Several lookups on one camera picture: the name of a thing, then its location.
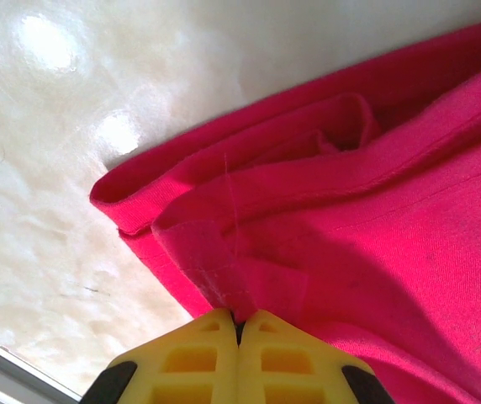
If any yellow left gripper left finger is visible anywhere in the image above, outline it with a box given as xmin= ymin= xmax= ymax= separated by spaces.
xmin=82 ymin=308 xmax=240 ymax=404

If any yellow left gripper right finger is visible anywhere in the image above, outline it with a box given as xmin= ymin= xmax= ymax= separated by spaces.
xmin=237 ymin=309 xmax=395 ymax=404

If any red t-shirt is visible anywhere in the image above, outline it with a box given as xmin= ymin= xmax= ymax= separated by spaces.
xmin=89 ymin=14 xmax=481 ymax=404

